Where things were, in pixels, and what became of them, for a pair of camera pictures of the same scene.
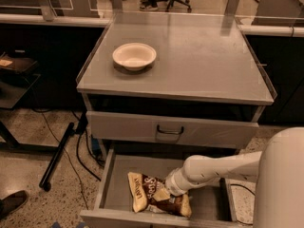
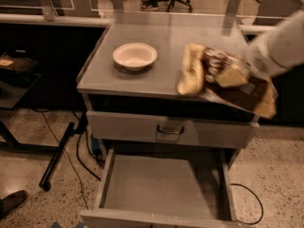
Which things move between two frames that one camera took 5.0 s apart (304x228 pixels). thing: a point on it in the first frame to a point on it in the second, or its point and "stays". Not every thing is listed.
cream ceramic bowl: [134, 56] stays
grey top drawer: [172, 130] stays
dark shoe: [11, 202] stays
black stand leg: [45, 181] stays
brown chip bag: [142, 186] to [199, 69]
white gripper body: [173, 184] to [256, 60]
